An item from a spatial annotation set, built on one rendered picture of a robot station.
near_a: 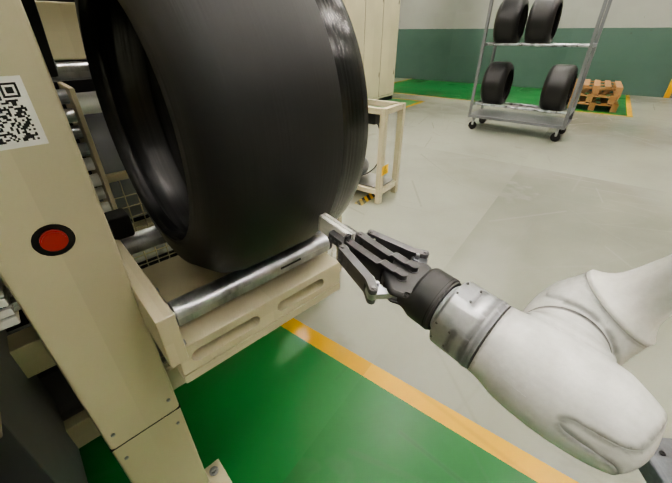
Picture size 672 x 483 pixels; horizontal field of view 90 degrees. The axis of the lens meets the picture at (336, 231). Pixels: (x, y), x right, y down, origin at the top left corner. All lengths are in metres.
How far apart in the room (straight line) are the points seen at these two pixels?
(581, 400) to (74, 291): 0.63
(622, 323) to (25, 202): 0.72
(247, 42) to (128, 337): 0.51
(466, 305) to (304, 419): 1.17
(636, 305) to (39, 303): 0.75
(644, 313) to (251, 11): 0.55
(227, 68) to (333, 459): 1.29
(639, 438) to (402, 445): 1.13
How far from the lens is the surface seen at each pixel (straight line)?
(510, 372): 0.40
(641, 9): 11.23
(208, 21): 0.43
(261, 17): 0.45
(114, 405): 0.78
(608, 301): 0.51
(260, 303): 0.66
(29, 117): 0.54
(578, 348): 0.42
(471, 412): 1.61
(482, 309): 0.41
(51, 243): 0.58
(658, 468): 0.90
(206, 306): 0.62
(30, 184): 0.56
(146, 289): 0.62
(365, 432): 1.48
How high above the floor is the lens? 1.30
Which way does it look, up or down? 30 degrees down
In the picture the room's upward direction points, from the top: straight up
